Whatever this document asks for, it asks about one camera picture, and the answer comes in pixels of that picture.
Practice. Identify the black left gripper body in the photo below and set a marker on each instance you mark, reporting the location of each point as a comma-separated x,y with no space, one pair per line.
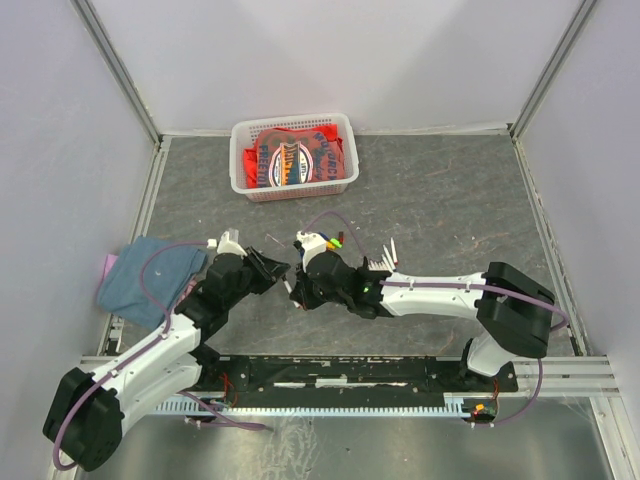
251,282

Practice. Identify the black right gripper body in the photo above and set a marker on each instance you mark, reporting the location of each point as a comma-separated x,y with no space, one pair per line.
311,296

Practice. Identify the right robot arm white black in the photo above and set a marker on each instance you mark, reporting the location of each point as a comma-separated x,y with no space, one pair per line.
514,310

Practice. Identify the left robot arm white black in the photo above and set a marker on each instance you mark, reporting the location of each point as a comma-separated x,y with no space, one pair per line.
92,411

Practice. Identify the thin stick on table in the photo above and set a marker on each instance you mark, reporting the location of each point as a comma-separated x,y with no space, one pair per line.
271,237

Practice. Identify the uncapped white marker blue end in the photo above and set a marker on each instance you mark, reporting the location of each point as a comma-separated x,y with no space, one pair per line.
388,259

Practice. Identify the blue cloth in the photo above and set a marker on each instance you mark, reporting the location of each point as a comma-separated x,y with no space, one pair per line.
148,278

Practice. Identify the uncapped white marker red end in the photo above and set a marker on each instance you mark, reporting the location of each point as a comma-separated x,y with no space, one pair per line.
394,252

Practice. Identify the orange printed cloth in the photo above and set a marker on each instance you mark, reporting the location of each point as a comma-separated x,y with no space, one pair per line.
289,157

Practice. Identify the white plastic basket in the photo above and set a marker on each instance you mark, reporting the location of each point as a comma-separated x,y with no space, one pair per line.
244,134

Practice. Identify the pink cloth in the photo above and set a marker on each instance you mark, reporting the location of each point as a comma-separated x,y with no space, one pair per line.
109,263

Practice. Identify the circuit board with leds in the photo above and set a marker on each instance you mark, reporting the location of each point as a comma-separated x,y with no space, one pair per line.
484,412

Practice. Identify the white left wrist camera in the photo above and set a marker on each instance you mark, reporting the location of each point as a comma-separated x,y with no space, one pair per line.
228,243

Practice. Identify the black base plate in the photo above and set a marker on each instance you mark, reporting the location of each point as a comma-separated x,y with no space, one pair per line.
377,396

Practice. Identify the blue slotted cable duct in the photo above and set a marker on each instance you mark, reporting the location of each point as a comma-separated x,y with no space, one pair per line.
180,405

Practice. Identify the aluminium frame rail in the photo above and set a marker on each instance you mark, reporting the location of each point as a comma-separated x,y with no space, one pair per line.
557,376

